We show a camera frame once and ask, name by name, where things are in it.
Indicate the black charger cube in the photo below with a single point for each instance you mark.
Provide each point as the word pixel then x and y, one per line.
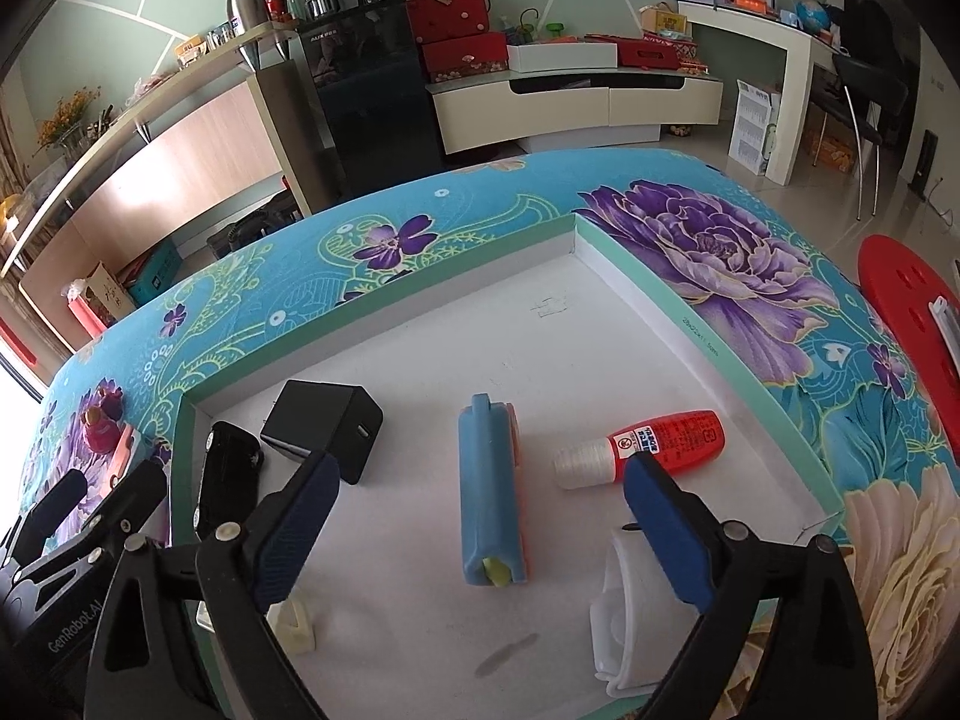
pixel 322 416

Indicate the orange box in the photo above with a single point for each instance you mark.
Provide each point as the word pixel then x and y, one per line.
pixel 829 150

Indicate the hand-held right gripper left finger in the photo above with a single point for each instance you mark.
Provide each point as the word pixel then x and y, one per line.
pixel 296 525

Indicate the white flat box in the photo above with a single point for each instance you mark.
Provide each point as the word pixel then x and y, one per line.
pixel 562 56

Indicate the yellow flower bouquet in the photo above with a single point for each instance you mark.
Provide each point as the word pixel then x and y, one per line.
pixel 67 116

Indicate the black router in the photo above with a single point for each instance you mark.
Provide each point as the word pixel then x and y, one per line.
pixel 922 161

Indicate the red glue bottle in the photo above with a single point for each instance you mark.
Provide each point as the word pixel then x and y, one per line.
pixel 667 439

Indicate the steel thermos jug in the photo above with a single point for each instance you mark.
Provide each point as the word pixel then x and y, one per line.
pixel 247 4

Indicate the white television stand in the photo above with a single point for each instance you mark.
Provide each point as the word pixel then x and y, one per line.
pixel 562 112

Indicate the flat red box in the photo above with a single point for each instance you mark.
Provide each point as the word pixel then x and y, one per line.
pixel 660 52

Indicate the black cabinet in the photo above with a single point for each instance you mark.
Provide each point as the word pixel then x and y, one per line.
pixel 367 105

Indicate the black chair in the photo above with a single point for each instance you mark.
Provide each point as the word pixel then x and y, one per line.
pixel 874 90

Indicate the white printed carton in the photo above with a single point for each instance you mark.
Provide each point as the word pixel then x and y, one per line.
pixel 754 127

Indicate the black bag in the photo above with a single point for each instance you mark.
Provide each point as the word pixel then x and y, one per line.
pixel 255 229

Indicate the cream hair claw clip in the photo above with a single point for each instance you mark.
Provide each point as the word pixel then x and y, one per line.
pixel 296 626

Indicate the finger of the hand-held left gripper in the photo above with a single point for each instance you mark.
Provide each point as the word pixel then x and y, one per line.
pixel 60 499
pixel 139 491

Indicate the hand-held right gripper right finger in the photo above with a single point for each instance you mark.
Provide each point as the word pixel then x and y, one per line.
pixel 667 532

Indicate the red round stool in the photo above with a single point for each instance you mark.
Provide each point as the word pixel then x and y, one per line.
pixel 892 292

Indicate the brown cardboard box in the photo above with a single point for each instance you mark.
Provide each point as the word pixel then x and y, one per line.
pixel 112 289

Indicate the red gift bag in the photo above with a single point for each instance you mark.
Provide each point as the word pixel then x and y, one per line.
pixel 446 11

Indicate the pink toy bear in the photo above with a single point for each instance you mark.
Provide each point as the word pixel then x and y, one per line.
pixel 101 431

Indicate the wooden sideboard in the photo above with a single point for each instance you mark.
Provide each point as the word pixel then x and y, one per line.
pixel 187 157

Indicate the red gift box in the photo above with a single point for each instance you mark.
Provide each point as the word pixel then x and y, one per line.
pixel 465 60

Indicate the white desk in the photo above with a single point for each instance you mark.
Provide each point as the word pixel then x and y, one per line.
pixel 795 67

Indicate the white packet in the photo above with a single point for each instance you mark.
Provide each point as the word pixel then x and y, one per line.
pixel 946 330

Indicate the black toy car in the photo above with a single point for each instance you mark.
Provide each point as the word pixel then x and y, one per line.
pixel 229 465

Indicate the teal white cardboard box lid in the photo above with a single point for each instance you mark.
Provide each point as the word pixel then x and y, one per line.
pixel 525 330

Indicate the steel pot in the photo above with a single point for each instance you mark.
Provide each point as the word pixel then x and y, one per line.
pixel 322 1

